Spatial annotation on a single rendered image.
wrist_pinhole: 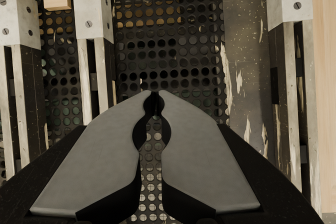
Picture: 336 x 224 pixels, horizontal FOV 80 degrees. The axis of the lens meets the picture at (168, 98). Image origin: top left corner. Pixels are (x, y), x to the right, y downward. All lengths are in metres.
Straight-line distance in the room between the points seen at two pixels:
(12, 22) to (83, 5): 0.17
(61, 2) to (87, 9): 0.11
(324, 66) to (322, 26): 0.09
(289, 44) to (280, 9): 0.08
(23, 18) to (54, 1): 0.08
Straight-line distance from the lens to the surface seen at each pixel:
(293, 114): 0.50
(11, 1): 0.61
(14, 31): 0.58
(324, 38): 0.60
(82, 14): 0.51
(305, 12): 0.53
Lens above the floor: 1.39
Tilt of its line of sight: 34 degrees down
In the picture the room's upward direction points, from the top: 179 degrees clockwise
